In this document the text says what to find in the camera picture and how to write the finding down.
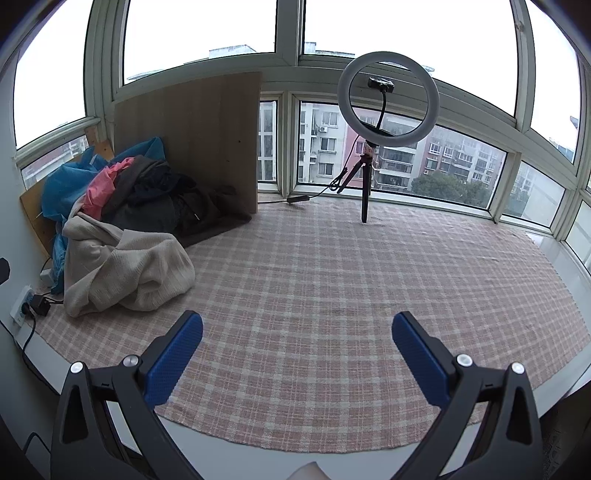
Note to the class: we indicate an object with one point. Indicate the cream knit cardigan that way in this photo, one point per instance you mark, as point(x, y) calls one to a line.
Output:
point(129, 267)

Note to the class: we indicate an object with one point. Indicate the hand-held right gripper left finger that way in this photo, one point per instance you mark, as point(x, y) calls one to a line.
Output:
point(178, 355)

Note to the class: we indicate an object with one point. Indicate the white power strip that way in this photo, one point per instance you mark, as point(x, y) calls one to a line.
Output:
point(18, 314)

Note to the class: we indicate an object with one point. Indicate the blue cloth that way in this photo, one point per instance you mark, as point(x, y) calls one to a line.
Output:
point(64, 184)

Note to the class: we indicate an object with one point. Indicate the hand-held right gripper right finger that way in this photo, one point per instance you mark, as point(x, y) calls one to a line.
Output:
point(418, 360)

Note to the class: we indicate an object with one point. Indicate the large wooden board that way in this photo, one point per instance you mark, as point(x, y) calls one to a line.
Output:
point(207, 129)

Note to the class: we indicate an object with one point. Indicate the pink garment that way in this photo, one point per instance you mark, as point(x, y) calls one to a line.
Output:
point(99, 189)

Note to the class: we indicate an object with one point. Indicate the black power adapter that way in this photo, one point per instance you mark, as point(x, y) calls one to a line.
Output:
point(40, 305)

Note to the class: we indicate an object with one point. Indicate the black tripod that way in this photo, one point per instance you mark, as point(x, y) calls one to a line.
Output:
point(364, 198)

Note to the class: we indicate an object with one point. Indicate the pink plaid blanket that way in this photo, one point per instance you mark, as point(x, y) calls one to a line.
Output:
point(300, 277)

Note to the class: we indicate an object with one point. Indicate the black garment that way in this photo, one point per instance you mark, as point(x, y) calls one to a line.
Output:
point(157, 182)

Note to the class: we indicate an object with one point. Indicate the dark brown hoodie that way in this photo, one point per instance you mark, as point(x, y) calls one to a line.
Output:
point(217, 217)

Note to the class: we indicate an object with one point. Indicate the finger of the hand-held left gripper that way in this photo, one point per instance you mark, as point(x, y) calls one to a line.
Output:
point(4, 270)

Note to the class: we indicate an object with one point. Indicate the white window frame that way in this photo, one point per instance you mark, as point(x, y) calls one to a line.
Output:
point(288, 32)

